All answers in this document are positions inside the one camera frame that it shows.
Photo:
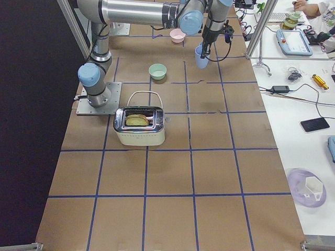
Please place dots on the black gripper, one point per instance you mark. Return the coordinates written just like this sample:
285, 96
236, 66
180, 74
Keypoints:
208, 36

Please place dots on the blue plastic cup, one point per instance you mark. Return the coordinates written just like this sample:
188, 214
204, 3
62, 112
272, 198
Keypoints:
201, 62

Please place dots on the pink bowl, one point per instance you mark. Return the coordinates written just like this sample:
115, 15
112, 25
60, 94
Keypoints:
177, 35

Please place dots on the green bowl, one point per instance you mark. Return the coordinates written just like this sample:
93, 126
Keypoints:
157, 71

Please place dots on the metal rod stand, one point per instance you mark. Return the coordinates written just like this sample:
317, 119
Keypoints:
260, 63

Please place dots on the white keyboard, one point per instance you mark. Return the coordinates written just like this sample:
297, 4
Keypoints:
276, 18

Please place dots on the black power adapter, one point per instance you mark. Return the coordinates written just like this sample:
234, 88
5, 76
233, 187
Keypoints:
280, 89

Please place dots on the blue teach pendant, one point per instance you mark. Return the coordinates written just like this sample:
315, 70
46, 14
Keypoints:
293, 42

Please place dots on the toast slice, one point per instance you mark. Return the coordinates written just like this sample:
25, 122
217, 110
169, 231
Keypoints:
136, 120

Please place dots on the cream toaster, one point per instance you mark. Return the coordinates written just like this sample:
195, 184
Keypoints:
151, 135

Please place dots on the yellow cylindrical tool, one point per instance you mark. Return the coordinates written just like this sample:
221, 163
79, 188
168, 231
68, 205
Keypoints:
319, 81

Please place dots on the person in white shirt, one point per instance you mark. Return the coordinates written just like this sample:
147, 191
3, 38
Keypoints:
321, 19

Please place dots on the black smartphone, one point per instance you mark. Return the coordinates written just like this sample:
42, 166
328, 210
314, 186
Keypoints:
315, 124

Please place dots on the purple plate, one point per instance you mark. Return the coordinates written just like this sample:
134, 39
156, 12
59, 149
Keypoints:
296, 181

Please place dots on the white hexagonal holder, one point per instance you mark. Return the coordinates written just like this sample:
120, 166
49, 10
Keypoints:
313, 188

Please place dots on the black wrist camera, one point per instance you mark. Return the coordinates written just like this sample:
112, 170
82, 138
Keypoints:
228, 32

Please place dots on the aluminium frame post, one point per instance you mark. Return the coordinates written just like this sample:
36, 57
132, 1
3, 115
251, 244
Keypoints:
265, 15

